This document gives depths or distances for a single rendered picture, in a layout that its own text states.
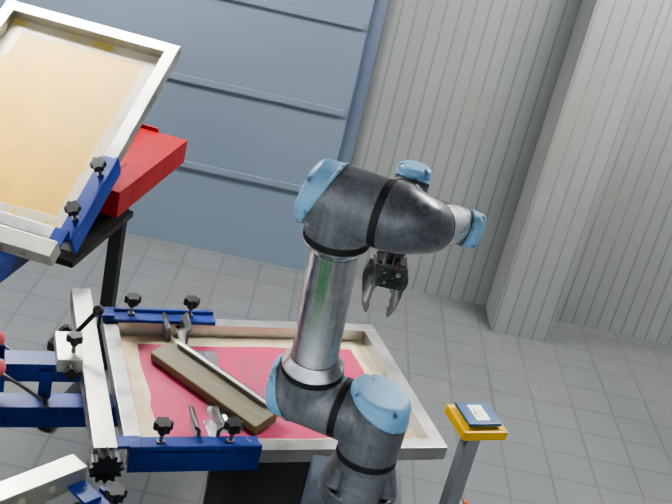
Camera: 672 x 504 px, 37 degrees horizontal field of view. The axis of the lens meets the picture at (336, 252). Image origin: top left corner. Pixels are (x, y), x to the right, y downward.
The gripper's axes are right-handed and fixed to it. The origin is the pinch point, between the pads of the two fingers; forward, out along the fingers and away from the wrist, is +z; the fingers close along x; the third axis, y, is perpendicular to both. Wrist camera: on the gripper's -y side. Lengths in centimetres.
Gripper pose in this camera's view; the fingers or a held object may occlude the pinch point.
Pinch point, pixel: (377, 307)
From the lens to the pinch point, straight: 225.5
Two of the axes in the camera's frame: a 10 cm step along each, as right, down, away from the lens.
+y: -0.4, 4.1, -9.1
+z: -2.1, 8.9, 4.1
